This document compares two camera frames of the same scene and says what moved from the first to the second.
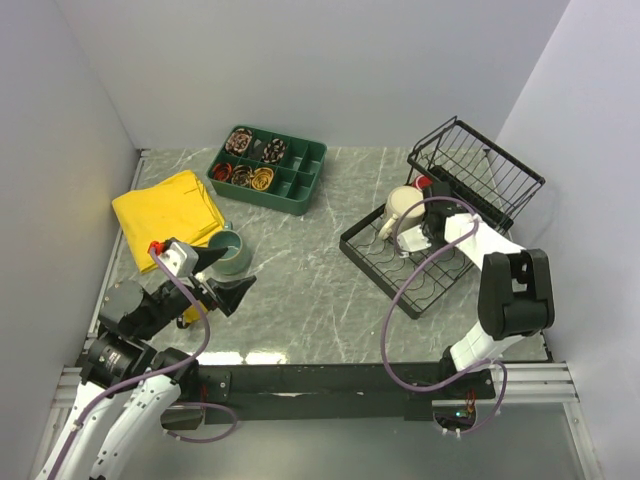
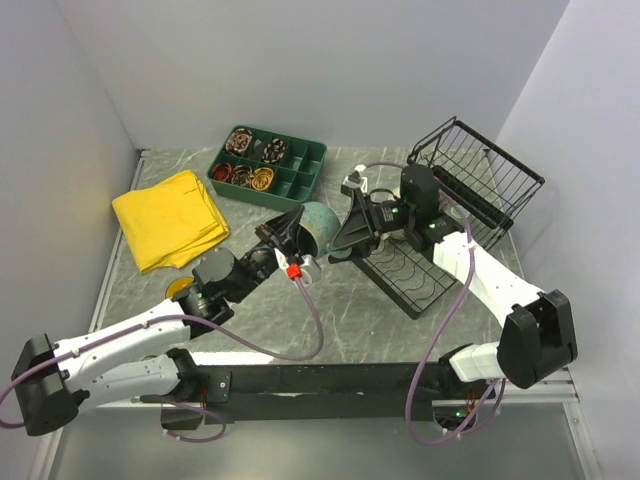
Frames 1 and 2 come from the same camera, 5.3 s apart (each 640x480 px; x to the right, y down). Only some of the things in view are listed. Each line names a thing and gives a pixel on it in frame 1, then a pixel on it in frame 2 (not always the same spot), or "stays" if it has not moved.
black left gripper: x=226 y=293 to x=281 y=232
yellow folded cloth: x=180 y=209 stays
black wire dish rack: x=475 y=183 stays
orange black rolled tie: x=222 y=171 stays
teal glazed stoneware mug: x=234 y=260 to x=317 y=229
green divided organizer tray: x=267 y=169 stays
